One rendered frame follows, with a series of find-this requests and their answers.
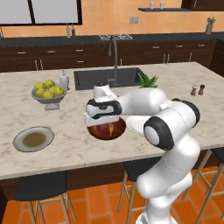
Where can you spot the black seat wooden stool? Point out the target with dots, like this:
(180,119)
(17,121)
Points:
(40,185)
(137,170)
(214,175)

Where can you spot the green plant in white pot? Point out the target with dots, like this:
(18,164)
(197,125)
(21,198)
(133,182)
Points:
(147,81)

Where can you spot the grey plate with brown centre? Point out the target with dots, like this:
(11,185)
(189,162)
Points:
(33,139)

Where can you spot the dark grey sink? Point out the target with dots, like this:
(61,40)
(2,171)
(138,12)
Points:
(96,78)

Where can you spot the grey wall socket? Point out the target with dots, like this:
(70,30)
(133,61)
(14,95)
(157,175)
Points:
(134,19)

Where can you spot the dark wall shelf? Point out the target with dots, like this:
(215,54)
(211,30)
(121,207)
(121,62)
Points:
(164,9)

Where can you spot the black framed window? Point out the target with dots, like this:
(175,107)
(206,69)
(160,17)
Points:
(43,11)

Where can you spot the white plate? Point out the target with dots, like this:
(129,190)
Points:
(134,124)

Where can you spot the pale green bottle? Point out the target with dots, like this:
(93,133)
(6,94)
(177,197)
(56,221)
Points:
(68,31)

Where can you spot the white cup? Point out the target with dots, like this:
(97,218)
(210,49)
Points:
(162,5)
(152,5)

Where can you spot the pot with kitchen tools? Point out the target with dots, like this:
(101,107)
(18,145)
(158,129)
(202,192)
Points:
(209,27)

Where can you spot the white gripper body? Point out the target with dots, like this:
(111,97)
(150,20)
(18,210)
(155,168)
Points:
(105,121)

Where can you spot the grey tall tap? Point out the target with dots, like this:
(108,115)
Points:
(115,61)

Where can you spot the dark pepper shaker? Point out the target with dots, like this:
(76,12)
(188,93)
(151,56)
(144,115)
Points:
(201,89)

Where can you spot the dark brown wall cupboard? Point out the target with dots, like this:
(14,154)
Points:
(204,4)

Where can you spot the dark brown bottle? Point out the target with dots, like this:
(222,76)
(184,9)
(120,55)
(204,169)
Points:
(73,31)

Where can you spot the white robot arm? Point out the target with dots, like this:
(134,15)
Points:
(172,151)

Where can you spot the grey footed fruit bowl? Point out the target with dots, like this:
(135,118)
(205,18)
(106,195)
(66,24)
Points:
(52,102)

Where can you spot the dark red bowl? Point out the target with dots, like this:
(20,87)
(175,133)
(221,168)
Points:
(100,133)

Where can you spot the white soap dispenser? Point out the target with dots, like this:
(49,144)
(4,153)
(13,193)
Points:
(64,80)

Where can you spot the pale salt shaker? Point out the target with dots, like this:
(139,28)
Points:
(194,90)

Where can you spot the dark brown island cabinet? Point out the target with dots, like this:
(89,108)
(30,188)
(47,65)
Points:
(96,176)

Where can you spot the yellow-green apple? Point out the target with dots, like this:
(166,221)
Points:
(40,92)
(47,95)
(50,83)
(39,85)
(58,91)

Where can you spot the dark brown cupboard run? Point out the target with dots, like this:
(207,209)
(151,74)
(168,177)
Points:
(73,57)

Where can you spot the hob with grey grates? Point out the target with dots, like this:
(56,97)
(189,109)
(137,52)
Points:
(115,37)

